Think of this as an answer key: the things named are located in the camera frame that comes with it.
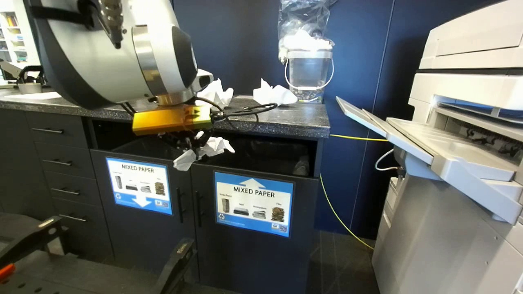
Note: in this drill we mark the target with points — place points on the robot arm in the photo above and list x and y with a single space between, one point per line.
94 57

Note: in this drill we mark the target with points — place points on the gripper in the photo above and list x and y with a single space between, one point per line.
179 135

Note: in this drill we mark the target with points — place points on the clear plastic bag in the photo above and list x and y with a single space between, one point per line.
304 24

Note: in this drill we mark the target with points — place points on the drawer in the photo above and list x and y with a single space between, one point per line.
73 181
57 122
65 153
86 237

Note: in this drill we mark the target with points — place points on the white paper sheet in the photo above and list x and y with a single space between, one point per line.
32 96

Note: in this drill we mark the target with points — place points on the blue recycling sign up arrow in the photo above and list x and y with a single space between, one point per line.
253 204

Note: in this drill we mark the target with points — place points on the blue recycling sign down arrow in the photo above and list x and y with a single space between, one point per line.
139 185

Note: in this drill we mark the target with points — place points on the black clamp with orange tip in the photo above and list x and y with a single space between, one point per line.
30 239

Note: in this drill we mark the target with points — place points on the cabinet door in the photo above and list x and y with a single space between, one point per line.
249 261
139 237

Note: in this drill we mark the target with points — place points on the shelf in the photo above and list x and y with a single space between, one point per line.
12 36

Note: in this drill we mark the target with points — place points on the large grey office printer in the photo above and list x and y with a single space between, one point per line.
453 183

